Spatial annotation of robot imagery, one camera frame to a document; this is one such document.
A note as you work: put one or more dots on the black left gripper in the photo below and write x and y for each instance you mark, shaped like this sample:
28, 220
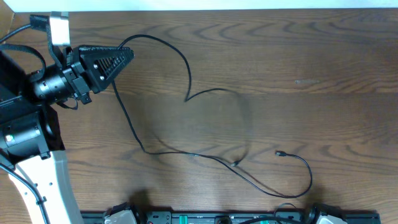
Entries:
91, 68

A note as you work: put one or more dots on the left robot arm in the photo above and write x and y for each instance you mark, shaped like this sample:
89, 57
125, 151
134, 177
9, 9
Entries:
32, 150

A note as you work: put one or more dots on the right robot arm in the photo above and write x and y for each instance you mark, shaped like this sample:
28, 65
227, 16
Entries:
321, 213

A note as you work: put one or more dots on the wooden side panel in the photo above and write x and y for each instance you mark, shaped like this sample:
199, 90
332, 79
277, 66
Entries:
6, 18

